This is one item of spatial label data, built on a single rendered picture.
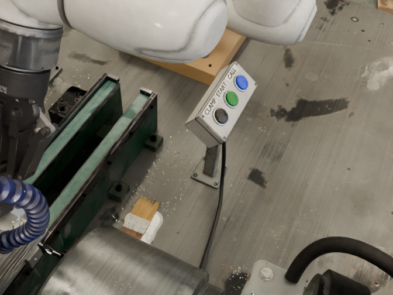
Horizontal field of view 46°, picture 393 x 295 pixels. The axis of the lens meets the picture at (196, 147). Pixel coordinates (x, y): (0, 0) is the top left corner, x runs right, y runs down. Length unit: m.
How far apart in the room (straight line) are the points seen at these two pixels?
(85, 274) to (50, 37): 0.29
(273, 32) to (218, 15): 0.68
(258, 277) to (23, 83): 0.38
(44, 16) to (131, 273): 0.32
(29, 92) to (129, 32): 0.18
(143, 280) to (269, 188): 0.57
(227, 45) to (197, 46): 0.86
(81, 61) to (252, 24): 0.50
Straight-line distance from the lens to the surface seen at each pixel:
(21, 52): 0.61
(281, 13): 1.15
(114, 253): 0.63
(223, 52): 1.34
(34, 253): 0.84
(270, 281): 0.61
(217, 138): 0.86
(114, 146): 1.00
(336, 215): 1.12
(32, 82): 0.63
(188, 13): 0.49
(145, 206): 1.05
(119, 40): 0.52
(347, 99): 1.36
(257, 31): 1.20
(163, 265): 0.63
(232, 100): 0.90
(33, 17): 0.59
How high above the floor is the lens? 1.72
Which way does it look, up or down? 53 degrees down
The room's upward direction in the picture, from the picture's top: 6 degrees clockwise
